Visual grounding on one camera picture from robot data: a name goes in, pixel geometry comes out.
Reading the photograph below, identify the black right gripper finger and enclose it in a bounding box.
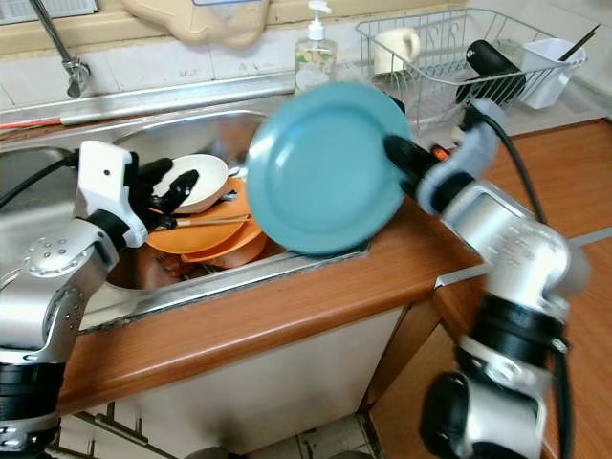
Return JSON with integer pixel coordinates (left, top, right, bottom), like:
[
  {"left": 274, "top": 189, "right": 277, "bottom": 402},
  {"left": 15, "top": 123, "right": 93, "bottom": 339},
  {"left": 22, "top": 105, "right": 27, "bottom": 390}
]
[{"left": 382, "top": 134, "right": 426, "bottom": 179}]

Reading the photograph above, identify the white bowl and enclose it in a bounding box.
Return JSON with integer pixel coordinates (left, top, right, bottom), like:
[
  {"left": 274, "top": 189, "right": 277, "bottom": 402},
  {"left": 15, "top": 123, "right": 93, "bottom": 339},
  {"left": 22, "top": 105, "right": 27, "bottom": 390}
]
[{"left": 153, "top": 153, "right": 231, "bottom": 215}]

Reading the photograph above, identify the wooden chopstick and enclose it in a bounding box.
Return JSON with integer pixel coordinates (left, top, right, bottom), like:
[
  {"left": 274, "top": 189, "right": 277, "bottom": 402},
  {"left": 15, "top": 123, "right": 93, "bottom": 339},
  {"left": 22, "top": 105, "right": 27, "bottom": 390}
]
[
  {"left": 179, "top": 220, "right": 248, "bottom": 230},
  {"left": 177, "top": 213, "right": 251, "bottom": 224}
]

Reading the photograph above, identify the teal plate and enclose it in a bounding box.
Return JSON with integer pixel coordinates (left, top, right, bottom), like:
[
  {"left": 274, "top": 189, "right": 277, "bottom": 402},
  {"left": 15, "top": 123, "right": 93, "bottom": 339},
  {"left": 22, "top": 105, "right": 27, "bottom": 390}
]
[{"left": 246, "top": 81, "right": 414, "bottom": 257}]

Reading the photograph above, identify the orange plastic plate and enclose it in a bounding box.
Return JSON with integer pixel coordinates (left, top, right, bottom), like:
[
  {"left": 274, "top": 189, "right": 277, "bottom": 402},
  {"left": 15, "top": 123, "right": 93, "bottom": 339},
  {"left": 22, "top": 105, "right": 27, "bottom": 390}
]
[{"left": 148, "top": 177, "right": 264, "bottom": 255}]

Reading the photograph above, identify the orange plastic bowl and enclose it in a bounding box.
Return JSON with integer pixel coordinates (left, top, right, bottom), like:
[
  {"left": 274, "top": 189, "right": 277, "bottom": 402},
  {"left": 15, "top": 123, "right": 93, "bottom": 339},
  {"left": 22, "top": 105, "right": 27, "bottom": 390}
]
[{"left": 182, "top": 225, "right": 271, "bottom": 270}]

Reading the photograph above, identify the cream mug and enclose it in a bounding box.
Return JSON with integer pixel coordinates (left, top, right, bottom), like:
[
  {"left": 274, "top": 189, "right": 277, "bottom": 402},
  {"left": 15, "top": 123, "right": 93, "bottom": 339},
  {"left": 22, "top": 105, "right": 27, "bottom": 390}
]
[{"left": 373, "top": 27, "right": 422, "bottom": 76}]

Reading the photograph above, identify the black flask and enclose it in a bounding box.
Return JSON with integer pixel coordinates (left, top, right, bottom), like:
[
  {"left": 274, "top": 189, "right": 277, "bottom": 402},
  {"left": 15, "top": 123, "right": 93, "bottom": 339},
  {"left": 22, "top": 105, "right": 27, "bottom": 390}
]
[{"left": 457, "top": 40, "right": 527, "bottom": 104}]

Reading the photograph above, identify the stainless steel double sink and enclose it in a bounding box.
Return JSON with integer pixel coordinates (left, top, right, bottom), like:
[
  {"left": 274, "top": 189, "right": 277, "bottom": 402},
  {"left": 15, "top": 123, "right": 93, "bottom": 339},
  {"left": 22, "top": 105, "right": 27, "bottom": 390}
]
[{"left": 0, "top": 76, "right": 369, "bottom": 338}]

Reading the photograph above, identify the clear soap pump bottle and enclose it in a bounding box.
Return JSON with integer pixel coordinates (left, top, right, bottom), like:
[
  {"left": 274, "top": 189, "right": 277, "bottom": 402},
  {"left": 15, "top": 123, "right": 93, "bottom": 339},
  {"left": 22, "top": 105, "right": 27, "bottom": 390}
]
[{"left": 295, "top": 2, "right": 340, "bottom": 93}]

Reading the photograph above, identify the grey drying mat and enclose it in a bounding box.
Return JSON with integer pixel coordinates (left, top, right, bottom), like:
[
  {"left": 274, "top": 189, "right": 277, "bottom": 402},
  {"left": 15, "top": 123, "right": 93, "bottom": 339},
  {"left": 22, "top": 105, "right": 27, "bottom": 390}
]
[{"left": 406, "top": 81, "right": 612, "bottom": 135}]

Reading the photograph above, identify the metal faucet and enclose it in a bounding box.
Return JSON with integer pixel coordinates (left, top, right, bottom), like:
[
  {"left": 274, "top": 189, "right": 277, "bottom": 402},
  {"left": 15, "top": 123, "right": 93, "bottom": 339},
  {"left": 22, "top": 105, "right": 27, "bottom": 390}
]
[{"left": 31, "top": 0, "right": 92, "bottom": 99}]

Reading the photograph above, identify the white cutlery holder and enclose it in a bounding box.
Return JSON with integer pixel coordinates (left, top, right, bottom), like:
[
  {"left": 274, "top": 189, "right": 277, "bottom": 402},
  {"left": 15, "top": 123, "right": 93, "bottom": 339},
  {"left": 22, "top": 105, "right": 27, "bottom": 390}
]
[{"left": 521, "top": 38, "right": 587, "bottom": 109}]

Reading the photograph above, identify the beige plastic board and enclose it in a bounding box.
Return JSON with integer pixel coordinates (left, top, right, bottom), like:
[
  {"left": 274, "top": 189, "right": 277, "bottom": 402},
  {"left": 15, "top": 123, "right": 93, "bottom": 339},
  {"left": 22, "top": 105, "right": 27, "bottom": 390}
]
[{"left": 122, "top": 0, "right": 273, "bottom": 49}]

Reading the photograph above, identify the white cabinet front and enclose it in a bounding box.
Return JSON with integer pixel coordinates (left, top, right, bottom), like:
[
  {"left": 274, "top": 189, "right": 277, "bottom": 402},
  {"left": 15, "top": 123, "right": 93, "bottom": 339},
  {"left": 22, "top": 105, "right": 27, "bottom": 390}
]
[{"left": 57, "top": 306, "right": 407, "bottom": 459}]

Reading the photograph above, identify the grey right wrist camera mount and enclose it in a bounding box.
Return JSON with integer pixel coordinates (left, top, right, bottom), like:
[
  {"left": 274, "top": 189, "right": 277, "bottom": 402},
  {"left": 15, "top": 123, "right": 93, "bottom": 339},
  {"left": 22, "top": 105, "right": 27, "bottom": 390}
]
[{"left": 416, "top": 100, "right": 508, "bottom": 217}]

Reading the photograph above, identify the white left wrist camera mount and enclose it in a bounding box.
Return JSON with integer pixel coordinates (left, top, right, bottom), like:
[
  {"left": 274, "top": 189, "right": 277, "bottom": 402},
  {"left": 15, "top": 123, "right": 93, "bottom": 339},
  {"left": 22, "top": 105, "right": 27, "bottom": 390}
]
[{"left": 76, "top": 141, "right": 145, "bottom": 248}]

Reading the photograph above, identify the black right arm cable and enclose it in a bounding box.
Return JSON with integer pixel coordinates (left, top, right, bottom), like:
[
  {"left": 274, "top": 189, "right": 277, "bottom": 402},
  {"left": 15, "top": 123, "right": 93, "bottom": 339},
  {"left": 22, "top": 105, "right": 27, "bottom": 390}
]
[{"left": 464, "top": 100, "right": 577, "bottom": 459}]

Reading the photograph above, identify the wire dish rack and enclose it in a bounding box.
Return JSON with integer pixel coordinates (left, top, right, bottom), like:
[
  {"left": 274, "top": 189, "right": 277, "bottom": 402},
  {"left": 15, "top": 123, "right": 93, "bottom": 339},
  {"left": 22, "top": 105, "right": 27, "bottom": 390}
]
[{"left": 357, "top": 10, "right": 599, "bottom": 125}]

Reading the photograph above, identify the black utensil handle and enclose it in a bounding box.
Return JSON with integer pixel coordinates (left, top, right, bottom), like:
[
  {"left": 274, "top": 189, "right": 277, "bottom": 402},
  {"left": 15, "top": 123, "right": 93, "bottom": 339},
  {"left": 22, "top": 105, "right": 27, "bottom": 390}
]
[{"left": 562, "top": 26, "right": 601, "bottom": 63}]

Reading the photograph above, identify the metal cabinet handle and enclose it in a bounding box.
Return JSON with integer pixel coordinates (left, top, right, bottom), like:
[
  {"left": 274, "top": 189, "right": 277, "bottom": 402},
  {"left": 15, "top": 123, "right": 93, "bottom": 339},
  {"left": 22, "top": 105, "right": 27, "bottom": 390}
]
[{"left": 72, "top": 411, "right": 144, "bottom": 451}]

